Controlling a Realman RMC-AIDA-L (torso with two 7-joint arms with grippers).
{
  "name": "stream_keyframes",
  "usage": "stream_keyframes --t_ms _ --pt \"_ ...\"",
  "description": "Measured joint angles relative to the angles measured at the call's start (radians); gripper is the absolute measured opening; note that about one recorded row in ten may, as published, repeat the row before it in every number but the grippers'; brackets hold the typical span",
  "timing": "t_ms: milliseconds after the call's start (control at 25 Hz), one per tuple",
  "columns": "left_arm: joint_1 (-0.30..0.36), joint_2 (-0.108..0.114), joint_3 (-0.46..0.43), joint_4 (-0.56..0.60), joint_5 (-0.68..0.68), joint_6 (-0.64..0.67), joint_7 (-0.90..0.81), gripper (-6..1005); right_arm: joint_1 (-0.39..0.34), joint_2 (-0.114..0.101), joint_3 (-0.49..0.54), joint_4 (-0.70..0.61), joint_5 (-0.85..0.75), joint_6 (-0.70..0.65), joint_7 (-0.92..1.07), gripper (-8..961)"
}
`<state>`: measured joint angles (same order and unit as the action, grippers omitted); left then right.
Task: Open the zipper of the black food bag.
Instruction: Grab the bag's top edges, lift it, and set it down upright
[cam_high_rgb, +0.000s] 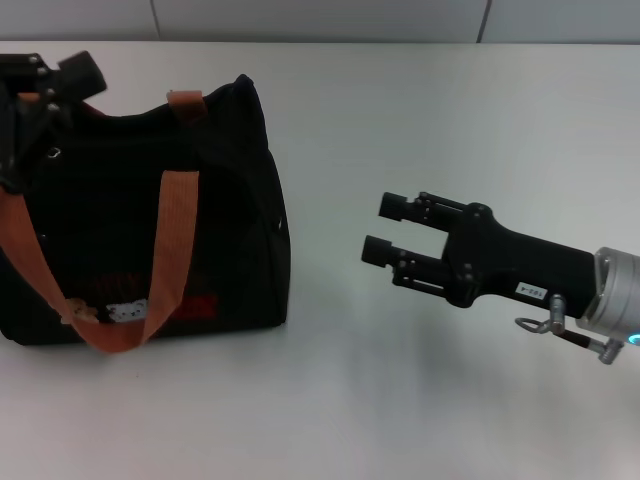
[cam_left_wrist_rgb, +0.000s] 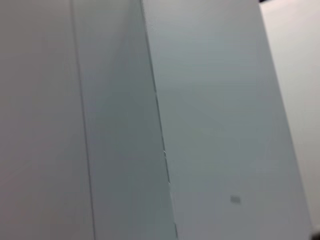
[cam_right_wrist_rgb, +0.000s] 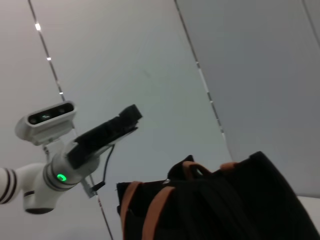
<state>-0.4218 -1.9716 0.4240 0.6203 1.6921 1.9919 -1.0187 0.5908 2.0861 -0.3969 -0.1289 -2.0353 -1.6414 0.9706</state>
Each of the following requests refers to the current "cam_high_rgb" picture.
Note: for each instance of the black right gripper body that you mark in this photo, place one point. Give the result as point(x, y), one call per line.
point(525, 260)

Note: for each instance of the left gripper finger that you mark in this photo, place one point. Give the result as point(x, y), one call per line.
point(82, 75)
point(15, 140)

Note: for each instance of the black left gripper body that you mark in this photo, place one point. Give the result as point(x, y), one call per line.
point(20, 72)

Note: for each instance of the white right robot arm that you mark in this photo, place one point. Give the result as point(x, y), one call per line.
point(620, 285)

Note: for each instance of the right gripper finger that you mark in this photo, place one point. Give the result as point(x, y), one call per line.
point(377, 248)
point(395, 206)

